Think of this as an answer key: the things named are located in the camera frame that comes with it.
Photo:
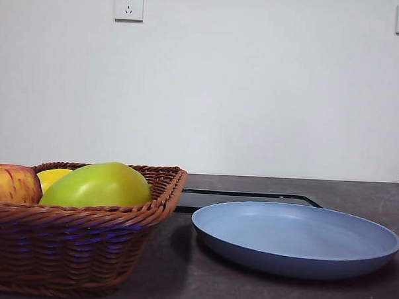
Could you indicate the blue plate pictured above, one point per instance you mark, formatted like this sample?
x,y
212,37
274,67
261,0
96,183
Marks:
x,y
295,233

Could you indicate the yellow lemon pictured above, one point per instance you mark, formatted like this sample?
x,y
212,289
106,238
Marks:
x,y
54,178

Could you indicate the brown wicker basket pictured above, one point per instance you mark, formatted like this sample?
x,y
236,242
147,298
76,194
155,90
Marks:
x,y
66,243

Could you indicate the black flat tray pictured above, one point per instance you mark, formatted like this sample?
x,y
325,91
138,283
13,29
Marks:
x,y
197,199

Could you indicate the green mango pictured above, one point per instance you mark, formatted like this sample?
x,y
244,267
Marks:
x,y
98,188

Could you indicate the red yellow apple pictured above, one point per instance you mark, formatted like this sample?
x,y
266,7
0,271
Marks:
x,y
9,184

